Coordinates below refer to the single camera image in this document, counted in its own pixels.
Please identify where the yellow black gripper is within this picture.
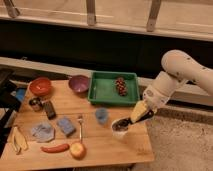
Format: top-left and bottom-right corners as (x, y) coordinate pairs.
(130, 100), (156, 123)

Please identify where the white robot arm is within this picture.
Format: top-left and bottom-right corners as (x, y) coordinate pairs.
(129, 50), (213, 124)

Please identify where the blue plastic cup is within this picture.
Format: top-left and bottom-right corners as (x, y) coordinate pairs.
(95, 108), (108, 124)

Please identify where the dark rectangular brush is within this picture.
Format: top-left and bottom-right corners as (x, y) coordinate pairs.
(43, 101), (56, 119)

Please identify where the dark grape bunch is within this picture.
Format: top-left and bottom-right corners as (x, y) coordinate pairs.
(115, 77), (127, 96)

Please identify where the green plastic tray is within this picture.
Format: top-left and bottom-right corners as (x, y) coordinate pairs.
(88, 71), (140, 106)

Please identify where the silver fork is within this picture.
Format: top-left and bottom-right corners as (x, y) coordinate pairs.
(77, 115), (83, 143)

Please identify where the purple bowl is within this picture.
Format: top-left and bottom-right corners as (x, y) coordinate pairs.
(68, 75), (90, 93)

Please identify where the red yellow apple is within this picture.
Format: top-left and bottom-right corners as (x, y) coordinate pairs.
(70, 142), (86, 159)

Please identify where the blue sponge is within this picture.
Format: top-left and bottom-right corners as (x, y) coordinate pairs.
(57, 117), (76, 137)

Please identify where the wooden table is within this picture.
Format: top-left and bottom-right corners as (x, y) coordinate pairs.
(0, 80), (154, 171)

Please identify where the red chili pepper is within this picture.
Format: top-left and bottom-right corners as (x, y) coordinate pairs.
(40, 143), (70, 153)

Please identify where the light blue cloth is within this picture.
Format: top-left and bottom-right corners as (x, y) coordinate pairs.
(31, 122), (55, 143)

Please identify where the red bowl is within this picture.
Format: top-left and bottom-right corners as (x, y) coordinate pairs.
(29, 77), (52, 96)

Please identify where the small metal can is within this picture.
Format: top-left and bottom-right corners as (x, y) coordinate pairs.
(29, 97), (43, 112)

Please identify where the black chair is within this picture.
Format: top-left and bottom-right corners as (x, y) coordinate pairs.
(0, 69), (21, 156)

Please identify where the metal railing post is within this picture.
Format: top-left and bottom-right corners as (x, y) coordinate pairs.
(146, 0), (162, 32)
(86, 0), (96, 26)
(3, 0), (20, 18)

